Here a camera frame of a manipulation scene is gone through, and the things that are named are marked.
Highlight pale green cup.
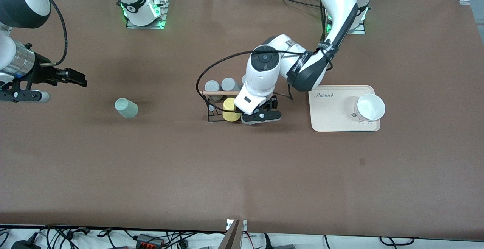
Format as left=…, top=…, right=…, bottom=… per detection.
left=115, top=98, right=139, bottom=119

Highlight yellow cup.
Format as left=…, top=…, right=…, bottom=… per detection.
left=222, top=97, right=242, bottom=122

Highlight cream plastic tray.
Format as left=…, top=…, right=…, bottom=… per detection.
left=308, top=85, right=381, bottom=132

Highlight white bowl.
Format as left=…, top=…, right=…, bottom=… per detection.
left=354, top=93, right=386, bottom=123

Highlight black power adapter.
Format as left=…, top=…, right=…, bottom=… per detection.
left=11, top=240, right=41, bottom=249

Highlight grey power strip red switches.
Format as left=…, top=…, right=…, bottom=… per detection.
left=135, top=234, right=165, bottom=248

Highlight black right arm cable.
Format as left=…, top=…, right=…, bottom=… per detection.
left=28, top=0, right=68, bottom=66

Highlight black wire rack wooden bar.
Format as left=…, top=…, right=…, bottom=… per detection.
left=202, top=89, right=244, bottom=124

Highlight black cable on table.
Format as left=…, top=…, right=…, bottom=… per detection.
left=242, top=0, right=327, bottom=9

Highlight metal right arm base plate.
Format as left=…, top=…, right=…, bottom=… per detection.
left=126, top=0, right=169, bottom=29

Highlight white metal bracket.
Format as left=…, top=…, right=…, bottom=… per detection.
left=226, top=219, right=248, bottom=231

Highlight wooden camera post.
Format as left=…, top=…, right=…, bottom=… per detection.
left=219, top=219, right=242, bottom=249

